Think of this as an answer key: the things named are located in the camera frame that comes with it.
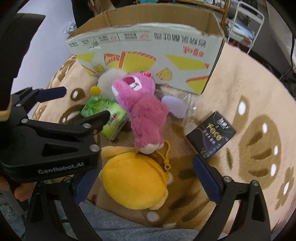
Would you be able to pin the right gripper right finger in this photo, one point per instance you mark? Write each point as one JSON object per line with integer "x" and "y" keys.
{"x": 251, "y": 221}

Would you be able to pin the black Face tissue pack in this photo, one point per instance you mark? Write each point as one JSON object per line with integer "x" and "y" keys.
{"x": 211, "y": 135}

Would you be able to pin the white fluffy plush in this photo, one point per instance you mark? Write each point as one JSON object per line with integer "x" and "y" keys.
{"x": 105, "y": 81}

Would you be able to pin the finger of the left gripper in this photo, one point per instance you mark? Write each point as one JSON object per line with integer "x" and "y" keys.
{"x": 79, "y": 128}
{"x": 28, "y": 97}

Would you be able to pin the pink bear plush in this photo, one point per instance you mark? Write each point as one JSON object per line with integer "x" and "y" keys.
{"x": 135, "y": 94}

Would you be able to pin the person's hand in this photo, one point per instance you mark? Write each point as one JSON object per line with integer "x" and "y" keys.
{"x": 21, "y": 193}

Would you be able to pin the green tissue pack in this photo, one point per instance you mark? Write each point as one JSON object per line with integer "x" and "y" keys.
{"x": 118, "y": 116}

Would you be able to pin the plastic bag of toys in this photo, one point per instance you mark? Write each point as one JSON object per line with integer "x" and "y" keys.
{"x": 70, "y": 28}

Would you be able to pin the cardboard box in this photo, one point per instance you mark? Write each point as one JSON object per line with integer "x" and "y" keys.
{"x": 179, "y": 45}

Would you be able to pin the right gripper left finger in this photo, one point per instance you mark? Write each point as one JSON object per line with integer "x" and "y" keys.
{"x": 54, "y": 212}

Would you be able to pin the white rolling cart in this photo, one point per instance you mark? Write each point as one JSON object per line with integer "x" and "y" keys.
{"x": 244, "y": 25}

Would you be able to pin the yellow dog plush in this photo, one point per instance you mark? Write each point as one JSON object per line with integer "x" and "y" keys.
{"x": 133, "y": 180}

